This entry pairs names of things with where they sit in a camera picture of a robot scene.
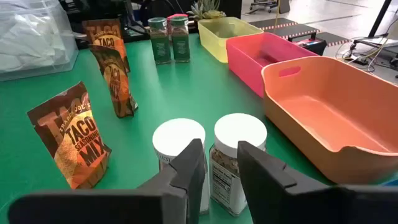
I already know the black red battery box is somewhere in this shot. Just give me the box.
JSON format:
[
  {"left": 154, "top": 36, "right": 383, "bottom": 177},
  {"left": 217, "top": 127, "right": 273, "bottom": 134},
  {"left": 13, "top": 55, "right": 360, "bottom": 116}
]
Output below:
[{"left": 288, "top": 33, "right": 328, "bottom": 56}]

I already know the green table mat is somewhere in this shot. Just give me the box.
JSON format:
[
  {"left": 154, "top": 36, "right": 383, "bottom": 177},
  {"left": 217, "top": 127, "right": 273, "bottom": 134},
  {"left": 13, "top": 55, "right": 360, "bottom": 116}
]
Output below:
[{"left": 0, "top": 32, "right": 398, "bottom": 224}]

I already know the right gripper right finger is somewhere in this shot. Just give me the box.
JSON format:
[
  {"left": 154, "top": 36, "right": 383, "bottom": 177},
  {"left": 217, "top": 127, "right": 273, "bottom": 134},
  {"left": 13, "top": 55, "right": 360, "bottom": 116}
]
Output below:
[{"left": 236, "top": 140, "right": 398, "bottom": 224}]

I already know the office chair wheeled base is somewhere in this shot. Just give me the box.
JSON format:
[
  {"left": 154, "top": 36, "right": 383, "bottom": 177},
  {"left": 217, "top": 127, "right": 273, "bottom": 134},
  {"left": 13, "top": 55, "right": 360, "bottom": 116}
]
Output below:
[{"left": 248, "top": 0, "right": 292, "bottom": 14}]

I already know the yellow plastic bin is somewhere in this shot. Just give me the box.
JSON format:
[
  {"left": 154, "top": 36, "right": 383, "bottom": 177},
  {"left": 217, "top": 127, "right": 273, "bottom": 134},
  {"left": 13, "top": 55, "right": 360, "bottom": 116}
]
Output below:
[{"left": 197, "top": 16, "right": 264, "bottom": 64}]

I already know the black metal stand frame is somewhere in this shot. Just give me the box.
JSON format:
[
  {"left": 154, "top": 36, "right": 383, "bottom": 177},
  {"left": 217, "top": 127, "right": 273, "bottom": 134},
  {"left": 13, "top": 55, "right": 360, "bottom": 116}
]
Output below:
[{"left": 351, "top": 30, "right": 398, "bottom": 52}]

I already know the red-lid spice jar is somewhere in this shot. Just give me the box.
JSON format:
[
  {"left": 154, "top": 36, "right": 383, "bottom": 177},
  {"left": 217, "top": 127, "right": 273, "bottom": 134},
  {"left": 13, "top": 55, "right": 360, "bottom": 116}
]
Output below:
[{"left": 166, "top": 12, "right": 189, "bottom": 35}]

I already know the white-lid glass spice jar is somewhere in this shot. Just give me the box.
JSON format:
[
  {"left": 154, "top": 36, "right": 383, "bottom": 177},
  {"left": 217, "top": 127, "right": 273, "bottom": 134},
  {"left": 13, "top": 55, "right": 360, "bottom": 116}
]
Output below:
[
  {"left": 210, "top": 113, "right": 268, "bottom": 217},
  {"left": 152, "top": 118, "right": 211, "bottom": 216}
]

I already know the grey white cloth pile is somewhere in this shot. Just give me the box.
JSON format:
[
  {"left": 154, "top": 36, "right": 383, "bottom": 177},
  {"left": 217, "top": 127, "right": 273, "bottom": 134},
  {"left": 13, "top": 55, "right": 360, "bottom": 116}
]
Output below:
[{"left": 0, "top": 12, "right": 68, "bottom": 68}]

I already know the pink plastic bin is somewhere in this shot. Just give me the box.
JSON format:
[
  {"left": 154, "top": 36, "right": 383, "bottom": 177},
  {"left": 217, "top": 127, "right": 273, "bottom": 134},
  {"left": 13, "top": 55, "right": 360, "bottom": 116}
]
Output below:
[{"left": 226, "top": 32, "right": 320, "bottom": 99}]

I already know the black slanted post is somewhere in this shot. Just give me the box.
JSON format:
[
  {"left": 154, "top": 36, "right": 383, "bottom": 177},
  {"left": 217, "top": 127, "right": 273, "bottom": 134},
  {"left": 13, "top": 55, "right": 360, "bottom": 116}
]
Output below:
[{"left": 368, "top": 0, "right": 393, "bottom": 38}]

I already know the orange plastic bin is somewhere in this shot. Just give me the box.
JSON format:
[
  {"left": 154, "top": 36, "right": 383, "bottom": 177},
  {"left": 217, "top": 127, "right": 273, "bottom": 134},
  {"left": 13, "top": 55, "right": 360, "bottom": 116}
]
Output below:
[{"left": 261, "top": 55, "right": 398, "bottom": 185}]

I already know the green-lid spice jar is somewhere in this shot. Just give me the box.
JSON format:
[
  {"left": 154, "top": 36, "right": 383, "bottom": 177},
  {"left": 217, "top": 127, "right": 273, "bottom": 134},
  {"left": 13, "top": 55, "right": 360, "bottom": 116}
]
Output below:
[
  {"left": 170, "top": 16, "right": 191, "bottom": 63},
  {"left": 147, "top": 17, "right": 172, "bottom": 65}
]

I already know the clear plastic storage container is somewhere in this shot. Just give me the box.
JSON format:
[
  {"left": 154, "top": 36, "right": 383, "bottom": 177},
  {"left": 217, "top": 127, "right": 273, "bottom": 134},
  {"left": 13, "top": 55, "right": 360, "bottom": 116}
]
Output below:
[{"left": 0, "top": 0, "right": 80, "bottom": 82}]

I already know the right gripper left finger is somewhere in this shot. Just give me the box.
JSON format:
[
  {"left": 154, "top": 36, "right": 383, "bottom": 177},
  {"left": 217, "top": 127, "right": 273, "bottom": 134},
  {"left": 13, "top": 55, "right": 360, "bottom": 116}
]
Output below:
[{"left": 7, "top": 138, "right": 208, "bottom": 224}]

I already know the small succulent plant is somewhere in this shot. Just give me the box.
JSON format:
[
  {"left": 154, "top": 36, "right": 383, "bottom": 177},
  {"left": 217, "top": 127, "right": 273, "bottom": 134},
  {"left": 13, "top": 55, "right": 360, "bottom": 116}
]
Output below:
[{"left": 186, "top": 0, "right": 227, "bottom": 21}]

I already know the yellow floor cable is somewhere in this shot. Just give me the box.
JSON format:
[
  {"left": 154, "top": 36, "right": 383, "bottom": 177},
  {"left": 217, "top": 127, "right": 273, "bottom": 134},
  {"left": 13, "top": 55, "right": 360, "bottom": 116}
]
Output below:
[{"left": 274, "top": 0, "right": 281, "bottom": 26}]

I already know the black floor mat striped edge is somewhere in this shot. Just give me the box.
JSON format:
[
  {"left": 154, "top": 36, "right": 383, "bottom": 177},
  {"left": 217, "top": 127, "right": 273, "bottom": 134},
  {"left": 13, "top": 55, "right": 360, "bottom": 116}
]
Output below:
[
  {"left": 317, "top": 32, "right": 351, "bottom": 47},
  {"left": 270, "top": 24, "right": 321, "bottom": 40},
  {"left": 248, "top": 17, "right": 298, "bottom": 31}
]

